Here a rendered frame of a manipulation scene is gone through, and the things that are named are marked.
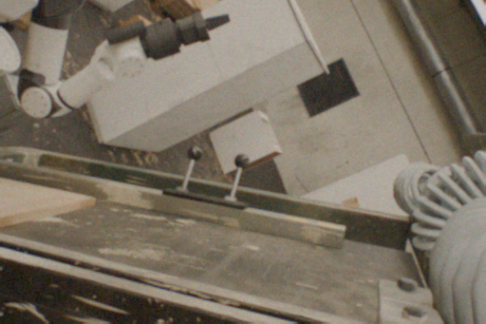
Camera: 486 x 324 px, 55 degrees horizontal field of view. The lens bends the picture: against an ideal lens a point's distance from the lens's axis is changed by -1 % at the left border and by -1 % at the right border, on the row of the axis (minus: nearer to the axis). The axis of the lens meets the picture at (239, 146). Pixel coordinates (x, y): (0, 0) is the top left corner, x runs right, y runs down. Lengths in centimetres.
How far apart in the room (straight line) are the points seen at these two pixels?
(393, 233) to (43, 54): 97
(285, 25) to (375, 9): 633
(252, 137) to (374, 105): 362
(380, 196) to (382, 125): 458
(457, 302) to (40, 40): 115
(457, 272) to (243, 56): 312
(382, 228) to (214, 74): 228
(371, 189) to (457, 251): 427
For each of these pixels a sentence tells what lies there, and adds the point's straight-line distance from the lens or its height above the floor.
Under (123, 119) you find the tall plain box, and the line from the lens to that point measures 359.
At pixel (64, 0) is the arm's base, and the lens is 121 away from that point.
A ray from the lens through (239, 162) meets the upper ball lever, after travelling 109.
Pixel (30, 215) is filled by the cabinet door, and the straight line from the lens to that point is 93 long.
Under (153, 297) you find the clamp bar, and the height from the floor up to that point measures 160.
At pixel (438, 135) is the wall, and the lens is 897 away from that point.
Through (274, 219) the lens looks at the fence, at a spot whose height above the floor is 157.
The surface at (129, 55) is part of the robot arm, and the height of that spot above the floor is 141.
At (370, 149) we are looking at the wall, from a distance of 892.
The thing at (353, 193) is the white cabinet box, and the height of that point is 148.
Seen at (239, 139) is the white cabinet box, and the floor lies 36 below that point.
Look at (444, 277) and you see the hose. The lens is 21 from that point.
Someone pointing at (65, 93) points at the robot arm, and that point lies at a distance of 125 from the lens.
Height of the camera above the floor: 182
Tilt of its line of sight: 15 degrees down
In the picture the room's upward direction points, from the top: 65 degrees clockwise
